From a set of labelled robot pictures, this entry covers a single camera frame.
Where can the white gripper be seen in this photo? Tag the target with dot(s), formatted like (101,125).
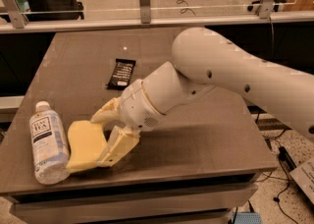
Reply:
(136,106)

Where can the yellow sponge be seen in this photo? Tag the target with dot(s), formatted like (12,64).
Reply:
(87,142)

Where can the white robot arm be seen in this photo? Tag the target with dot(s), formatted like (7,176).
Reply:
(202,60)

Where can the blue plastic tea bottle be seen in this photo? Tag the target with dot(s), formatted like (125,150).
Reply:
(50,148)

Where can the black snack bar wrapper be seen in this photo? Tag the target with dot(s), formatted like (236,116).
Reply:
(121,76)

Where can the blue object on floor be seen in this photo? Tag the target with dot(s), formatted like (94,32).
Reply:
(246,218)

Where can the white box on floor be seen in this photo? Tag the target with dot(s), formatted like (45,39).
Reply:
(303,175)

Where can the grey metal bracket left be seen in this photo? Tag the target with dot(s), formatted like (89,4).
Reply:
(17,19)

